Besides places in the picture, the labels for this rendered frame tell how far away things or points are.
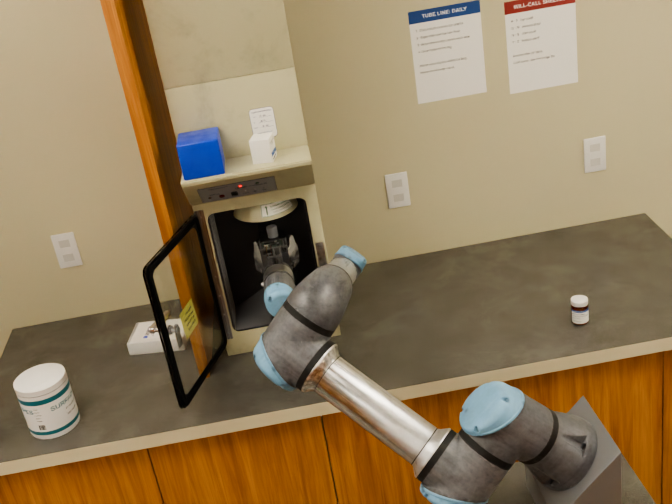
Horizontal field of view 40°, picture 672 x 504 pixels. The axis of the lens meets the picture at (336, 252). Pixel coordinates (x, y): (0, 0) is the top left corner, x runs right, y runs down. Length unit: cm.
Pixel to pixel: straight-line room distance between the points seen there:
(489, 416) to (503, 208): 135
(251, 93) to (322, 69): 48
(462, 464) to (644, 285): 110
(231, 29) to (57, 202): 92
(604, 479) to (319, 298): 63
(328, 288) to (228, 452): 77
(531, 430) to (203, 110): 111
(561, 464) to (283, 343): 57
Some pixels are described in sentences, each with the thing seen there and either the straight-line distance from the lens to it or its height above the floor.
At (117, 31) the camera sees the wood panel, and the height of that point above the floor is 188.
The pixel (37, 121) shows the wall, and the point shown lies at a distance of 281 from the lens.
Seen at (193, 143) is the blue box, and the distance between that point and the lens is 221.
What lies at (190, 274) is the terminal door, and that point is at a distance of 233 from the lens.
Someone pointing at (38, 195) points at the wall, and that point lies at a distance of 289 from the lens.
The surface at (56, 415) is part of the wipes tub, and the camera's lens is 244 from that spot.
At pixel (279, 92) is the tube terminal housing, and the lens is 228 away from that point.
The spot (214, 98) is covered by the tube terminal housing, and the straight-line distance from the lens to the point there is 228.
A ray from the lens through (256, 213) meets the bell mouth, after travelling 241.
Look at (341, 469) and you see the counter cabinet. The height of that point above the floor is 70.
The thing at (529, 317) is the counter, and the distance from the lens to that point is 256.
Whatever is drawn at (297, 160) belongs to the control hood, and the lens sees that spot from 223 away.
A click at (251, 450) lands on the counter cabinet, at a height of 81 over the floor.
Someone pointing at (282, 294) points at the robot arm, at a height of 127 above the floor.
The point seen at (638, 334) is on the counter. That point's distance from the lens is 248.
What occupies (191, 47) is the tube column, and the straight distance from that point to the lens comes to 225.
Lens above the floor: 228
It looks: 26 degrees down
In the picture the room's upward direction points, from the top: 10 degrees counter-clockwise
